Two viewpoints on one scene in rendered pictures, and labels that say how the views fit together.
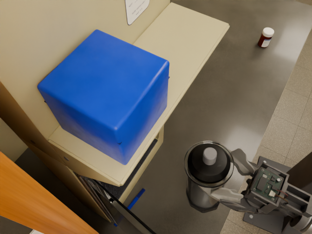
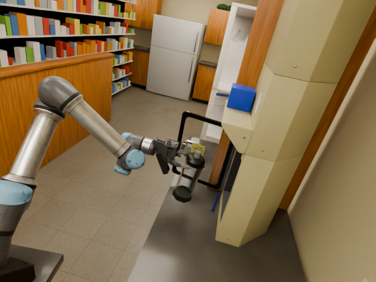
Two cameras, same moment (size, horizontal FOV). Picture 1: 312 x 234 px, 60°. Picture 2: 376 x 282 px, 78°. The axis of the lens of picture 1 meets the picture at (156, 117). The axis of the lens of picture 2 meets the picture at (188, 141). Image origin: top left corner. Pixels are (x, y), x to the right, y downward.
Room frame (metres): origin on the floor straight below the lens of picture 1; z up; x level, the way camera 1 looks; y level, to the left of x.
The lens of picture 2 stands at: (1.03, -0.55, 1.81)
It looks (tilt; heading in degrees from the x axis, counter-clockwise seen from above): 27 degrees down; 155
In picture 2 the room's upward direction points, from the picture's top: 12 degrees clockwise
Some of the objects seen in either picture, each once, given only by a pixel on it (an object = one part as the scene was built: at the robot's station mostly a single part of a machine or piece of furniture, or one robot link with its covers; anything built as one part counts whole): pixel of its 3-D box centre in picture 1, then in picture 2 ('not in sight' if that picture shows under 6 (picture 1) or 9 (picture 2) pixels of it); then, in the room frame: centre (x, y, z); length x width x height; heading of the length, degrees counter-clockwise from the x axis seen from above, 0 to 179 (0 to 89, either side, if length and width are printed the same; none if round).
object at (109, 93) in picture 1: (111, 97); (240, 97); (0.18, 0.05, 1.56); 0.10 x 0.10 x 0.09; 59
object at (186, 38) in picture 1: (151, 93); (234, 123); (0.26, 0.01, 1.46); 0.32 x 0.11 x 0.10; 149
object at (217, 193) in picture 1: (221, 191); (187, 151); (0.16, -0.13, 1.26); 0.09 x 0.03 x 0.06; 82
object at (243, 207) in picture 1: (241, 199); not in sight; (0.15, -0.18, 1.24); 0.09 x 0.05 x 0.02; 82
